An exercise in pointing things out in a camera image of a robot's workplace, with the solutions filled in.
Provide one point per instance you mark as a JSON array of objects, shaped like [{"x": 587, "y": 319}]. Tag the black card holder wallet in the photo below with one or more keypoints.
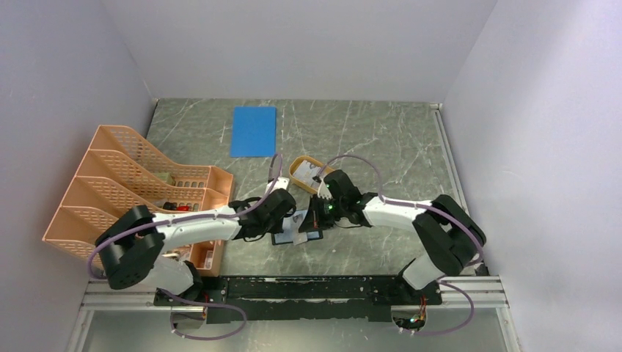
[{"x": 313, "y": 236}]

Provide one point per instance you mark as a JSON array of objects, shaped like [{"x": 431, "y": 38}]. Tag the orange mesh file rack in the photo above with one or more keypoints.
[{"x": 119, "y": 170}]

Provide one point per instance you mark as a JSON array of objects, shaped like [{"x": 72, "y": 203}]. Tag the yellow oval tray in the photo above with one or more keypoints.
[{"x": 297, "y": 161}]

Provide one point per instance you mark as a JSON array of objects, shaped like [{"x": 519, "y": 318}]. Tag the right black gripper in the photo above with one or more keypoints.
[{"x": 312, "y": 221}]

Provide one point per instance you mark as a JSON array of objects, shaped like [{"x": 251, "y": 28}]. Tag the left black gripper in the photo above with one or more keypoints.
[{"x": 277, "y": 227}]

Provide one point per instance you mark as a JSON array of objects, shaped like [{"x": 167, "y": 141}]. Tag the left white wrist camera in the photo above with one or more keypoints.
[{"x": 277, "y": 183}]

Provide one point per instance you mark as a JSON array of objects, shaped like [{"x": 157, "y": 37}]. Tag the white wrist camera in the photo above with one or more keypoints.
[
  {"x": 277, "y": 183},
  {"x": 323, "y": 191}
]

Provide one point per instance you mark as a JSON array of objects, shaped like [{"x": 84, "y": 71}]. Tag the silver VIP card stack left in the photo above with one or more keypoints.
[{"x": 306, "y": 172}]

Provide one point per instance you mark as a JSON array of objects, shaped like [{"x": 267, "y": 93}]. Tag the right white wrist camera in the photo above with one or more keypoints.
[{"x": 323, "y": 191}]

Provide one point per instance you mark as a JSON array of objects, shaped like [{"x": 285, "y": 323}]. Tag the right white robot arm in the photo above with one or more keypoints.
[{"x": 451, "y": 239}]

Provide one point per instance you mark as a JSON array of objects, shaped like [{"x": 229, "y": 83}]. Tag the blue flat mat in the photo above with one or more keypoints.
[{"x": 254, "y": 130}]

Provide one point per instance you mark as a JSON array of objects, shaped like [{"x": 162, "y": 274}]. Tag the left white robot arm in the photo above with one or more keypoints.
[{"x": 132, "y": 250}]

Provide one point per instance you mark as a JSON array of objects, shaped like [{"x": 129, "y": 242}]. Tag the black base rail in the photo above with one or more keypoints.
[{"x": 371, "y": 297}]

